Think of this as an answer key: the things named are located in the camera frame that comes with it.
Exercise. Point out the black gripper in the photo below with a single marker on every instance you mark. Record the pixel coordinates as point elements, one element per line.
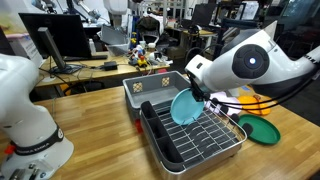
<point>197,87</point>

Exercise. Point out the light blue plate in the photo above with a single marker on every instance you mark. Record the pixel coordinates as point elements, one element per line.
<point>185,108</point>

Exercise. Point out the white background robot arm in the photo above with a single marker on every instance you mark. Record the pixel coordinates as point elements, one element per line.
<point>115,10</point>

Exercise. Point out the pale pink plate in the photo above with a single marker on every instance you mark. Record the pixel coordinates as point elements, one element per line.
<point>230,99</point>

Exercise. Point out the orange yellow plate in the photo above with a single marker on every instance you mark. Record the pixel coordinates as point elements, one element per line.
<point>246,100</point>

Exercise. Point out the green plate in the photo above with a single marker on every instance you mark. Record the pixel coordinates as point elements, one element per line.
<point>263,131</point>

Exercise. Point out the blue tape strip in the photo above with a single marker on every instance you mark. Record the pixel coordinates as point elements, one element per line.
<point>246,88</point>

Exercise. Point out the brown cardboard box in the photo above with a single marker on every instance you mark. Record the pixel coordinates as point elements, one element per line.
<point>176,52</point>

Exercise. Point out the grey plastic bin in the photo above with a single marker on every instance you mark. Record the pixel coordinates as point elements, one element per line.
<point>150,98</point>

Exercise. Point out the black utensil caddy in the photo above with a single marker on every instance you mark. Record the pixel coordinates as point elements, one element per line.
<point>156,128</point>

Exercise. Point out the small red block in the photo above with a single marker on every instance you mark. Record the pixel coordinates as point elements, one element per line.
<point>138,126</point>

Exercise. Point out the white mug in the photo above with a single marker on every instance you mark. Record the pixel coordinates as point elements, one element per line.
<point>142,44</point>

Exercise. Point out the dark background monitor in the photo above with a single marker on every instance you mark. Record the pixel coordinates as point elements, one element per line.
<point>204,14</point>

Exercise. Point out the black backpack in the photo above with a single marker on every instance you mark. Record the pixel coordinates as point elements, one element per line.
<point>148,25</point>

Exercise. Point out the black power brick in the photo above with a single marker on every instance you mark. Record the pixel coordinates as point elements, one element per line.
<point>110,65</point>

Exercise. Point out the white reflector board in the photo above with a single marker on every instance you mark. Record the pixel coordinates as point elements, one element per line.
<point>272,26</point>

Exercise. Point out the clear plastic storage bin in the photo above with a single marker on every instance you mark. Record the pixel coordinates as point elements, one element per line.
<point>115,40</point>

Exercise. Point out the white plastic bottle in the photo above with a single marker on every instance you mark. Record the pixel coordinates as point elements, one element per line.
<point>92,47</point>

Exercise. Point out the black keyboard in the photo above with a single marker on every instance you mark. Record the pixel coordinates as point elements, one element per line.
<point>86,58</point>

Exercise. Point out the black computer monitor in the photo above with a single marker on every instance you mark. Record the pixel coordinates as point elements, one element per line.
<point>66,33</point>

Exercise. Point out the white labelled storage box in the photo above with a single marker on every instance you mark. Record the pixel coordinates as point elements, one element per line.
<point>26,48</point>

